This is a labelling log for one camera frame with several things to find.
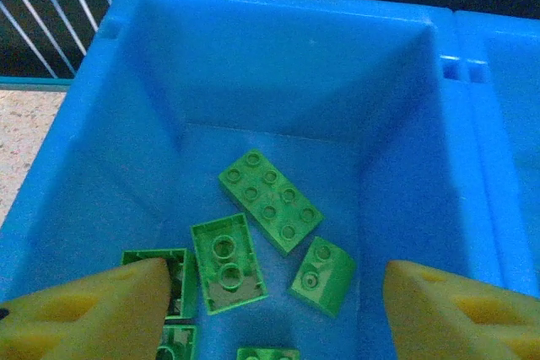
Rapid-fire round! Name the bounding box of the green curved lego brick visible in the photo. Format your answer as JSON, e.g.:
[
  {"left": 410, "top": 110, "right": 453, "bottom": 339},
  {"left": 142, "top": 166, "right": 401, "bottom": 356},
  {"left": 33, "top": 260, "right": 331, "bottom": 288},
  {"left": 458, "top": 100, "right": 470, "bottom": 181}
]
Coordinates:
[{"left": 287, "top": 235, "right": 359, "bottom": 320}]

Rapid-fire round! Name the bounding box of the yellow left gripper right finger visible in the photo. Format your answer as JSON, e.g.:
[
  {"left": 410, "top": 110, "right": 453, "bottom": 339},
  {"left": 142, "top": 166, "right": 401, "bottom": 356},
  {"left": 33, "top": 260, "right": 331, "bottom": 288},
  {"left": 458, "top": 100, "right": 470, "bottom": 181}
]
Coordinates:
[{"left": 382, "top": 258, "right": 540, "bottom": 360}]

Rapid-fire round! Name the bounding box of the blue plastic storage bin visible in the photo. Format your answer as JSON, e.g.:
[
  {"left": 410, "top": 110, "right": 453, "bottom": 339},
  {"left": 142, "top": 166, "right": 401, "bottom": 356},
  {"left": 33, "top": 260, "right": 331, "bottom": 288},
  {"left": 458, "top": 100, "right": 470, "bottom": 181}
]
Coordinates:
[
  {"left": 0, "top": 0, "right": 505, "bottom": 360},
  {"left": 453, "top": 8, "right": 540, "bottom": 306}
]

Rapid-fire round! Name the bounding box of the green two-by-four lego brick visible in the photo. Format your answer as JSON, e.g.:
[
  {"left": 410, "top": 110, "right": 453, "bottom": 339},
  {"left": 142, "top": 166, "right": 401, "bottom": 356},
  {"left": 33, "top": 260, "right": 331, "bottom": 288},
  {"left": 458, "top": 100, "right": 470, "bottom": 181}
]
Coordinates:
[{"left": 218, "top": 148, "right": 327, "bottom": 257}]

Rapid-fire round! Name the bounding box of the green two-by-three lego brick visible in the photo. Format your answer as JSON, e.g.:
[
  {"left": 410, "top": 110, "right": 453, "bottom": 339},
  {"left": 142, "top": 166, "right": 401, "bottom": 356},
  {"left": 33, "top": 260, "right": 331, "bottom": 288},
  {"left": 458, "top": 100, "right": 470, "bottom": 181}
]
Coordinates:
[{"left": 190, "top": 212, "right": 270, "bottom": 316}]

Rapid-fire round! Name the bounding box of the blue table border strip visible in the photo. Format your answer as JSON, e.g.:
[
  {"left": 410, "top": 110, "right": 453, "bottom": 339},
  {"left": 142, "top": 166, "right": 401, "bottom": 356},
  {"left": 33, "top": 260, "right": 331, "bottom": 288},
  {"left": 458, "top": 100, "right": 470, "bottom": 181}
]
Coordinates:
[{"left": 0, "top": 74, "right": 76, "bottom": 92}]

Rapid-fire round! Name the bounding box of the small green lego brick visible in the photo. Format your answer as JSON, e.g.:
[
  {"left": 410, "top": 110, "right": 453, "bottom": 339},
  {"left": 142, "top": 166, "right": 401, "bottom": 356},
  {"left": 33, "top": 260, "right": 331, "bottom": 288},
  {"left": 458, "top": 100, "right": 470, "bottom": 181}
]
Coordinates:
[{"left": 235, "top": 347, "right": 302, "bottom": 360}]

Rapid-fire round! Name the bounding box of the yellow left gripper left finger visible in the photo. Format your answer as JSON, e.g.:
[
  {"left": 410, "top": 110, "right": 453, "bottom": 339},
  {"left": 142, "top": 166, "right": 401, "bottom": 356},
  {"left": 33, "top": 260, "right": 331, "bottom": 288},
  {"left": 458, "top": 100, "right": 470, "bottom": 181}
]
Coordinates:
[{"left": 0, "top": 256, "right": 170, "bottom": 360}]

